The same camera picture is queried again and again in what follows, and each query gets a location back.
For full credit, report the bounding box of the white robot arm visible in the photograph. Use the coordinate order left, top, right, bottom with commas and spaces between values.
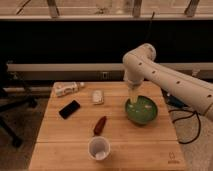
123, 43, 213, 121

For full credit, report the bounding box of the black hanging cable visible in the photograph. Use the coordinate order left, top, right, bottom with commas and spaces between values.
145, 11, 156, 46

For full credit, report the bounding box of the white small box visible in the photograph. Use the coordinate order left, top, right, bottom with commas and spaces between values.
92, 90, 104, 105

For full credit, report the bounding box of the green bowl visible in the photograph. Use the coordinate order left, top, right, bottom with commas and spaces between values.
125, 95, 158, 125

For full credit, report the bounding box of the black floor cable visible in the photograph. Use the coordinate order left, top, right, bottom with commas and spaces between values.
168, 106, 203, 145

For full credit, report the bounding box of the blue power adapter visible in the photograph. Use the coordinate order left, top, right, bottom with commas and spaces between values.
167, 95, 183, 108

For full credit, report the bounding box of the black office chair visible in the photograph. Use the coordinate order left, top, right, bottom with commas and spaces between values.
0, 61, 38, 149

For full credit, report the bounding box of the black rectangular eraser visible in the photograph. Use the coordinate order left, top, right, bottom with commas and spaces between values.
59, 100, 80, 119

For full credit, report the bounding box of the red chili pepper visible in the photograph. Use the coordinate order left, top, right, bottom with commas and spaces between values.
93, 116, 107, 135

